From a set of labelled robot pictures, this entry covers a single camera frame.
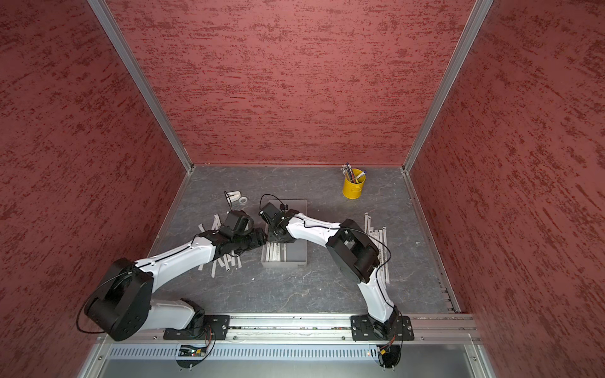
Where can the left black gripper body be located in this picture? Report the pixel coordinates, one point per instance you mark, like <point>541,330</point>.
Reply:
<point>247,241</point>

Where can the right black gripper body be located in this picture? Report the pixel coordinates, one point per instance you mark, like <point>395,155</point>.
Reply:
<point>274,235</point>

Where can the translucent plastic storage box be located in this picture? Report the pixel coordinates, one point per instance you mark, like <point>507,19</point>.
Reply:
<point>295,255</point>

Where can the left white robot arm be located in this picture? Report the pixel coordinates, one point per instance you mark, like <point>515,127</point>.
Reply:
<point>124,304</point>

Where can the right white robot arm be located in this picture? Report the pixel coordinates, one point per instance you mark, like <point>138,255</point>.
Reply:
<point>354,253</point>

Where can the pens in yellow cup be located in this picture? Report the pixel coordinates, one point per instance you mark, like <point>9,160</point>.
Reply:
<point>352,175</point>

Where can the yellow pen holder cup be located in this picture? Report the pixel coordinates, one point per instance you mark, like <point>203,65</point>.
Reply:
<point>351,189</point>

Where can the right pile wrapped straw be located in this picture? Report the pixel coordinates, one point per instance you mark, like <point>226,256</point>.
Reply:
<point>374,233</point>
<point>384,244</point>
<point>367,222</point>
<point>386,273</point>

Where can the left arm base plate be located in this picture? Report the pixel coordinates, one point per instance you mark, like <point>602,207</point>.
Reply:
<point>210,327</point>

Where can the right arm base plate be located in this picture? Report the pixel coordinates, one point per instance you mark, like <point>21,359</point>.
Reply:
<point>365,328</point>

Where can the aluminium front rail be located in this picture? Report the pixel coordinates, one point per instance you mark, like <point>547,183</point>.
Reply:
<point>325,328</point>

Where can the left aluminium corner post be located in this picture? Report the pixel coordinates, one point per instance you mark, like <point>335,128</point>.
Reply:
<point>109,25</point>

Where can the aluminium corner post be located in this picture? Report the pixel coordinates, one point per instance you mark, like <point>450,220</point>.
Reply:
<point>473,25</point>
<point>109,25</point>

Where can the right aluminium corner post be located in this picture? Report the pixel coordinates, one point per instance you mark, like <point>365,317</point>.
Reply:
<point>473,25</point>

